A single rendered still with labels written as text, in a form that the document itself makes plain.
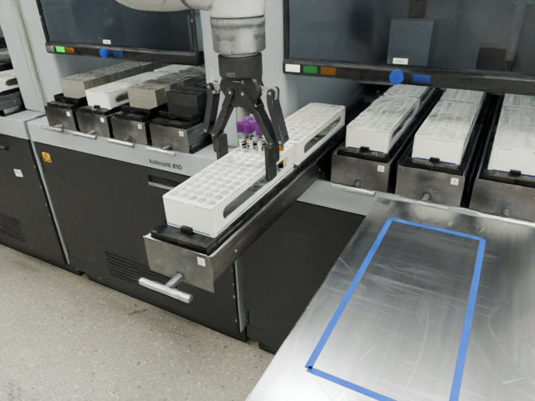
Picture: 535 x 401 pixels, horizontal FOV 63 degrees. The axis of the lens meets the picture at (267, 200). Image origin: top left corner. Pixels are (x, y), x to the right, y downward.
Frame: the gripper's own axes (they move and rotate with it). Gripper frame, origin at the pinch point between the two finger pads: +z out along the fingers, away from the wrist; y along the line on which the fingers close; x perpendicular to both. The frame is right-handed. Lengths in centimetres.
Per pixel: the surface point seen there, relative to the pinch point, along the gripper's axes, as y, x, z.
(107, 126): -64, 24, 9
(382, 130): 18.4, 28.2, -0.2
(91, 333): -77, 7, 86
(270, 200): 6.0, -1.8, 5.7
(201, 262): 4.7, -22.2, 7.0
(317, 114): 0.3, 34.1, 0.0
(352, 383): 33.3, -35.1, 4.2
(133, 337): -62, 13, 86
